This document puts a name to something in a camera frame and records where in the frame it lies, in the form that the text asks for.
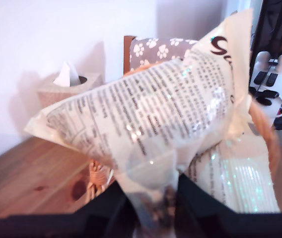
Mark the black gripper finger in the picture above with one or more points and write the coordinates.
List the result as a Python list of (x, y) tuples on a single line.
[(113, 205), (195, 198)]

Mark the white Galaxy egg bag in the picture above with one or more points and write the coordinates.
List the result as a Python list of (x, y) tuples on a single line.
[(156, 111)]

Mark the woven tissue box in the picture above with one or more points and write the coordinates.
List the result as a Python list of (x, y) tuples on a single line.
[(54, 96)]

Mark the white foil egg bag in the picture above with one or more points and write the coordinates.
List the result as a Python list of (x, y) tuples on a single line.
[(240, 178)]

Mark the wooden chair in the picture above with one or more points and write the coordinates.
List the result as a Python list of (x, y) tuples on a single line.
[(126, 54)]

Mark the paw print chair cover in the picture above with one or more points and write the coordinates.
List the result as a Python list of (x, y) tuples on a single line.
[(153, 49)]

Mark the black furniture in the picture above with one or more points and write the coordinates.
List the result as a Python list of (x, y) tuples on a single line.
[(277, 22)]

